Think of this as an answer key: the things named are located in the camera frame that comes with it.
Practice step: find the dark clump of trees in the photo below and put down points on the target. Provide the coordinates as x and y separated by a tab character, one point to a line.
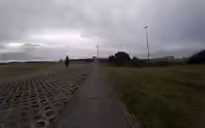
122	58

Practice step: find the person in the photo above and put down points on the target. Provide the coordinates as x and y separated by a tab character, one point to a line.
67	61

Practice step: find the grey asphalt path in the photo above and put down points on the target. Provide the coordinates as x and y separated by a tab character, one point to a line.
95	103

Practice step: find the tall lamp pole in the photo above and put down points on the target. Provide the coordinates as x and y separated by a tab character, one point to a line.
147	43

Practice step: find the grass field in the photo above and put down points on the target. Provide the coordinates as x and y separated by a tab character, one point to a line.
20	70
166	93

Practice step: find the concrete grid paver area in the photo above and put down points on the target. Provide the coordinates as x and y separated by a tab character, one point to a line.
30	96

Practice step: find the dark bushes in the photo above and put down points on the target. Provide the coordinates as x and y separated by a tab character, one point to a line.
203	56

